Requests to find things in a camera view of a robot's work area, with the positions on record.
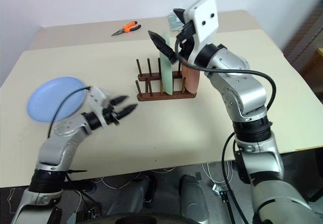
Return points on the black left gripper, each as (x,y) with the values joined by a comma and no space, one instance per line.
(111,115)

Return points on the blue plate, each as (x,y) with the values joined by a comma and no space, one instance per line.
(50,98)

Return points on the green plate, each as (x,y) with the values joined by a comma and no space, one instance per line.
(166,77)

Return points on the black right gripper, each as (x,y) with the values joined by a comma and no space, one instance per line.
(186,40)

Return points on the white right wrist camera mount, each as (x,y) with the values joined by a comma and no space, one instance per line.
(204,19)

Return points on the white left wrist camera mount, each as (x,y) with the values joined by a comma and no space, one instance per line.
(97,99)

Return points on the pink plate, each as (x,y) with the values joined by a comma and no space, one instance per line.
(191,80)

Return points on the small silver metal bracket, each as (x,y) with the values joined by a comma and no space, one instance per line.
(216,188)

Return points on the wooden dish rack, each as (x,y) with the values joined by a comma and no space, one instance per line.
(151,97)

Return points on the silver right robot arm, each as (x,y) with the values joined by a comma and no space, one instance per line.
(247,92)

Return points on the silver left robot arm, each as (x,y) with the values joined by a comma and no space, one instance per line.
(63,143)

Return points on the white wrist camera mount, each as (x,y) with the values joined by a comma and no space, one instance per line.
(204,19)
(97,99)

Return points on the dark rounded robot leg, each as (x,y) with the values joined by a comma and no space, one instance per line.
(141,193)
(193,196)

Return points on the dark round robot waist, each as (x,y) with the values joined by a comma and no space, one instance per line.
(151,219)

